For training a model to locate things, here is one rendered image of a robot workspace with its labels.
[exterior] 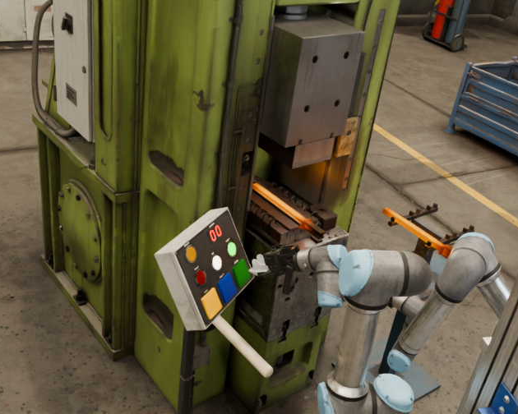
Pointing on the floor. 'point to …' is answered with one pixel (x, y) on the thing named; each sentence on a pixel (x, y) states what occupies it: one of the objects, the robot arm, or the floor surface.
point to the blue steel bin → (498, 105)
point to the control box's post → (186, 370)
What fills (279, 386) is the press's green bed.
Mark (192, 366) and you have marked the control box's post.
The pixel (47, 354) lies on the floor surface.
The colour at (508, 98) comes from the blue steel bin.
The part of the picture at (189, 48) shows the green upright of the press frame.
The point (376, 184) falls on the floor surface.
